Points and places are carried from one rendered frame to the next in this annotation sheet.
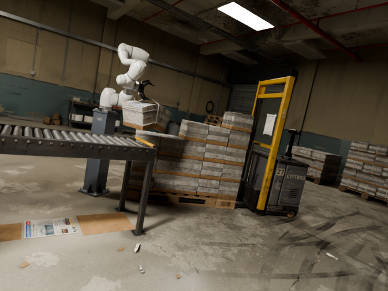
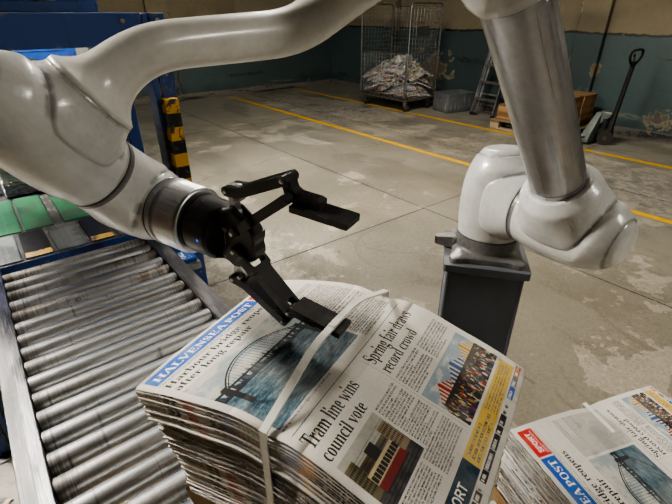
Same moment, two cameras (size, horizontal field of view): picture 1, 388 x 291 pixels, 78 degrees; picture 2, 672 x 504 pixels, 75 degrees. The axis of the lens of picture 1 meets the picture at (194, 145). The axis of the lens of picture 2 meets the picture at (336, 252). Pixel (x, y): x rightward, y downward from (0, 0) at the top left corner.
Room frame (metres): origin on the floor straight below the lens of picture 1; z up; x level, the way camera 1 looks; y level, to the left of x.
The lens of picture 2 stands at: (2.42, 0.11, 1.55)
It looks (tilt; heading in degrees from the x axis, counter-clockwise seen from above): 29 degrees down; 87
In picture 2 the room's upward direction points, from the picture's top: straight up
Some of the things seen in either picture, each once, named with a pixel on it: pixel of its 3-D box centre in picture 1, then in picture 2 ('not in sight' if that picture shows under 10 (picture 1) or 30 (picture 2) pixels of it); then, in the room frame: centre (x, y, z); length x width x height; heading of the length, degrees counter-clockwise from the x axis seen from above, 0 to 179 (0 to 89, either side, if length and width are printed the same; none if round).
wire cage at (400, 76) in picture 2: not in sight; (398, 56); (3.96, 8.72, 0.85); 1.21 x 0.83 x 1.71; 126
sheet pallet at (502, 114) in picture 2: not in sight; (544, 111); (5.78, 6.57, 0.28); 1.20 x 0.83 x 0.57; 126
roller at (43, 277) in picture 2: not in sight; (84, 268); (1.62, 1.44, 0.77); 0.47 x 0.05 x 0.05; 36
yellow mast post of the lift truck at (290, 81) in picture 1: (274, 145); not in sight; (3.14, -1.03, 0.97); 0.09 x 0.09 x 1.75; 16
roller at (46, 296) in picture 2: (6, 132); (93, 284); (1.69, 1.34, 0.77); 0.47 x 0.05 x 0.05; 36
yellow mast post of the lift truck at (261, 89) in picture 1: (250, 138); not in sight; (3.77, -0.84, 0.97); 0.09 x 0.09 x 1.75; 16
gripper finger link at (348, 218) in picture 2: not in sight; (324, 212); (2.43, 0.53, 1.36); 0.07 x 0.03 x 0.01; 148
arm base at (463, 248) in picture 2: (105, 108); (478, 239); (2.84, 1.11, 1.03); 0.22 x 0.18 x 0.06; 164
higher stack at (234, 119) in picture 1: (228, 159); not in sight; (3.34, -0.52, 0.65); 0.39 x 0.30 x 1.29; 16
